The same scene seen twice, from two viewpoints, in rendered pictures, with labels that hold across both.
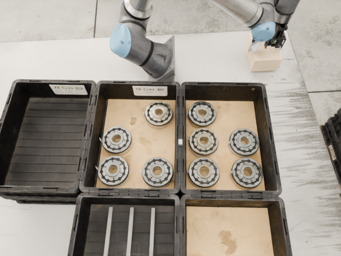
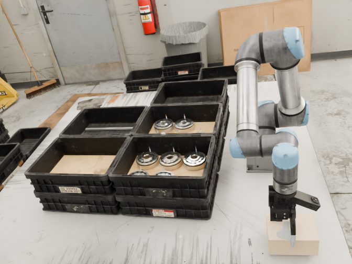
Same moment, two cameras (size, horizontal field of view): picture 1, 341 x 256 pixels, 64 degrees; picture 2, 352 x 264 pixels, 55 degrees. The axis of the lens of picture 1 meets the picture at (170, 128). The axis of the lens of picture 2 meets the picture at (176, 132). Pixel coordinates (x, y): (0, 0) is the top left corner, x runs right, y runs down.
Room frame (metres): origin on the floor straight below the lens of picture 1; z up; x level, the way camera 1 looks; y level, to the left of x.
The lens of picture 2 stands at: (0.78, -1.29, 1.74)
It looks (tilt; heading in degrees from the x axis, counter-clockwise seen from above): 31 degrees down; 107
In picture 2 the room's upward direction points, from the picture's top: 10 degrees counter-clockwise
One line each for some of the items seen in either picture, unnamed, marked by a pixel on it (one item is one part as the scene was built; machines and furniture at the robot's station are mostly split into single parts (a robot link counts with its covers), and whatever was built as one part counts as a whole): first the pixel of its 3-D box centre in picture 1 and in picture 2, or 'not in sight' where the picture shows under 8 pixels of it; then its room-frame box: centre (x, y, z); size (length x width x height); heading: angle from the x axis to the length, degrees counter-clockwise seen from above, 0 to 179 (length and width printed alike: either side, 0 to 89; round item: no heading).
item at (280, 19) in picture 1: (283, 13); (285, 183); (0.85, -0.43, 0.99); 0.08 x 0.08 x 0.05
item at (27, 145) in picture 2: not in sight; (30, 157); (-1.05, 0.64, 0.31); 0.40 x 0.30 x 0.34; 93
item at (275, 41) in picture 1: (275, 31); (282, 201); (0.84, -0.43, 0.91); 0.09 x 0.08 x 0.12; 3
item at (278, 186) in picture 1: (226, 134); (164, 156); (0.38, -0.18, 0.92); 0.40 x 0.30 x 0.02; 179
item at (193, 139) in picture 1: (203, 140); (169, 158); (0.38, -0.12, 0.86); 0.10 x 0.10 x 0.01
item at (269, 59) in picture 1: (262, 52); (290, 233); (0.87, -0.43, 0.76); 0.16 x 0.12 x 0.07; 3
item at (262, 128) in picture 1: (223, 140); (166, 166); (0.38, -0.18, 0.87); 0.40 x 0.30 x 0.11; 179
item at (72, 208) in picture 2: not in sight; (89, 183); (-0.02, -0.17, 0.76); 0.40 x 0.30 x 0.12; 179
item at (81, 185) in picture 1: (134, 132); (178, 120); (0.38, 0.12, 0.92); 0.40 x 0.30 x 0.02; 179
